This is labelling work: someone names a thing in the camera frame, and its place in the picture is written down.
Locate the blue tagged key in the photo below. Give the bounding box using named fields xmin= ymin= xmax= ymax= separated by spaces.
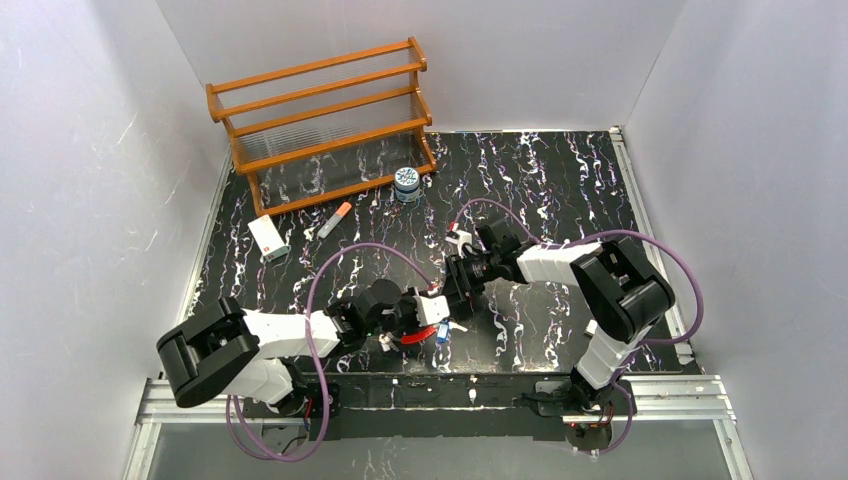
xmin=436 ymin=320 xmax=468 ymax=344

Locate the red handled keyring with keys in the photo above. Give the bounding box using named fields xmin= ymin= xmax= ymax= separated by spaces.
xmin=377 ymin=320 xmax=438 ymax=352

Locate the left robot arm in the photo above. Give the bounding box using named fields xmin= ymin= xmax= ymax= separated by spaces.
xmin=156 ymin=279 xmax=449 ymax=415

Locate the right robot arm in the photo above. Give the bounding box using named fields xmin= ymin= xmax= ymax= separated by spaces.
xmin=435 ymin=221 xmax=676 ymax=407

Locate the small blue patterned tin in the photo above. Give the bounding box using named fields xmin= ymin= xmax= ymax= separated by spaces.
xmin=393 ymin=167 xmax=422 ymax=203

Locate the orange capped marker pen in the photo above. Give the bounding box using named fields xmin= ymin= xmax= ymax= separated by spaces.
xmin=317 ymin=202 xmax=352 ymax=239

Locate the white card box right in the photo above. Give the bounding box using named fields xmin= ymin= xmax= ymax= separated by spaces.
xmin=584 ymin=320 xmax=598 ymax=336

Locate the white card box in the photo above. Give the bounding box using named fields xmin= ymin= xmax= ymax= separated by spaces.
xmin=248 ymin=215 xmax=290 ymax=262
xmin=584 ymin=320 xmax=598 ymax=336

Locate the white card box left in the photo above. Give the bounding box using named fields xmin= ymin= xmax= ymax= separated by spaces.
xmin=248 ymin=215 xmax=290 ymax=262

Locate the orange wooden shelf rack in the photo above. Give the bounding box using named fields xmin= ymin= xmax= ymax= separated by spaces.
xmin=205 ymin=36 xmax=438 ymax=216

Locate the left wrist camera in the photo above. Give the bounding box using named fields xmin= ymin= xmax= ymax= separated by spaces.
xmin=413 ymin=290 xmax=451 ymax=327

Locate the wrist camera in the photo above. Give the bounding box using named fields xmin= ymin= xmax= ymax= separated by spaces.
xmin=446 ymin=223 xmax=472 ymax=258
xmin=413 ymin=290 xmax=451 ymax=327

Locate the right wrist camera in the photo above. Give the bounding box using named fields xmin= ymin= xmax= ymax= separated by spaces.
xmin=446 ymin=223 xmax=472 ymax=258

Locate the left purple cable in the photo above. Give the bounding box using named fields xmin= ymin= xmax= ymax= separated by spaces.
xmin=225 ymin=241 xmax=439 ymax=464

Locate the aluminium frame rail front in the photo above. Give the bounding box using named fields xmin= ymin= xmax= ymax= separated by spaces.
xmin=137 ymin=373 xmax=736 ymax=424

